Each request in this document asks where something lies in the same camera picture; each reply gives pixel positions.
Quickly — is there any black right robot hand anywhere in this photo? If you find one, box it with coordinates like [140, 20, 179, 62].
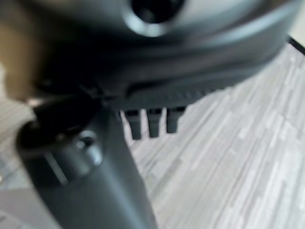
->
[14, 0, 304, 229]

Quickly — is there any black baseboard strip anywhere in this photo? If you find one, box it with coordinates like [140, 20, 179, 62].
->
[287, 35, 305, 57]

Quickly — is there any brown wooden furniture panel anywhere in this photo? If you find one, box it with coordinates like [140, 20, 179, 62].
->
[0, 0, 45, 102]

